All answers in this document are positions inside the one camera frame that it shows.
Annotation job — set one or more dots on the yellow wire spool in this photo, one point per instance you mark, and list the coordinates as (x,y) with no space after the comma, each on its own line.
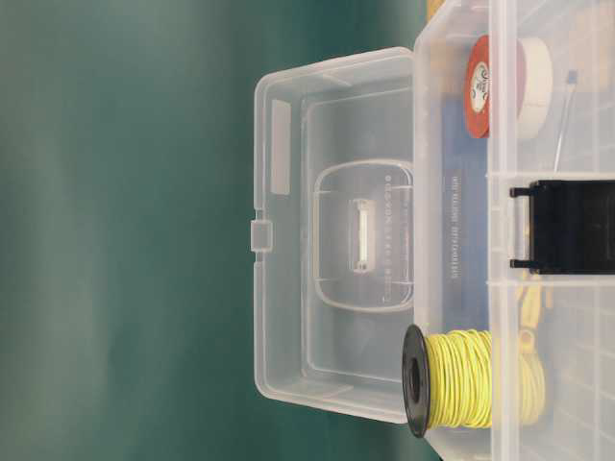
(447,379)

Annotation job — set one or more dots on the clear cable tie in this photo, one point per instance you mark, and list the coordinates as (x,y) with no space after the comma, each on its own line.
(570,91)

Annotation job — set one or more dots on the clear plastic toolbox body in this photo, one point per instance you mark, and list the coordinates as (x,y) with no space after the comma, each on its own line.
(468,228)

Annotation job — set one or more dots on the clear plastic toolbox lid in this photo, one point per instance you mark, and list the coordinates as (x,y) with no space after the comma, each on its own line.
(333,233)

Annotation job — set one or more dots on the white tape roll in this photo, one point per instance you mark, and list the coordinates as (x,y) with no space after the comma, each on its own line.
(535,86)

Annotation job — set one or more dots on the red tape roll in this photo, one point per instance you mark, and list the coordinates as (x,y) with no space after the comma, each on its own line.
(476,89)

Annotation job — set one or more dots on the black toolbox latch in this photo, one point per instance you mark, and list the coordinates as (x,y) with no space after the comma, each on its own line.
(571,227)

